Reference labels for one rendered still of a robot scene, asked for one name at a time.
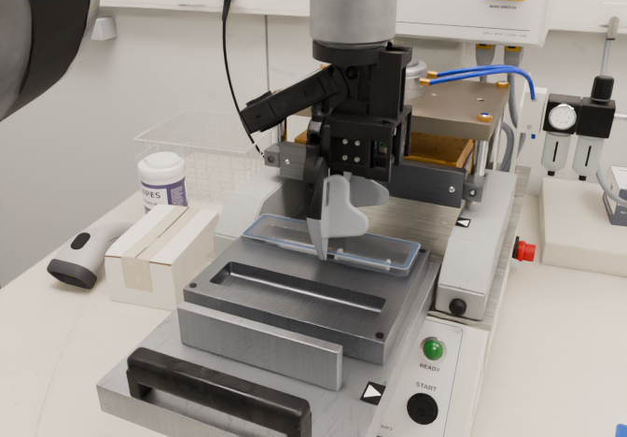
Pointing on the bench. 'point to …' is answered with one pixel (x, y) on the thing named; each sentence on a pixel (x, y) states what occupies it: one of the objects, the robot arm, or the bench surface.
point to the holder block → (311, 296)
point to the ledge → (579, 229)
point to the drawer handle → (218, 392)
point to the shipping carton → (160, 256)
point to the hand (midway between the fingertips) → (327, 233)
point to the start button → (422, 409)
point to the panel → (427, 382)
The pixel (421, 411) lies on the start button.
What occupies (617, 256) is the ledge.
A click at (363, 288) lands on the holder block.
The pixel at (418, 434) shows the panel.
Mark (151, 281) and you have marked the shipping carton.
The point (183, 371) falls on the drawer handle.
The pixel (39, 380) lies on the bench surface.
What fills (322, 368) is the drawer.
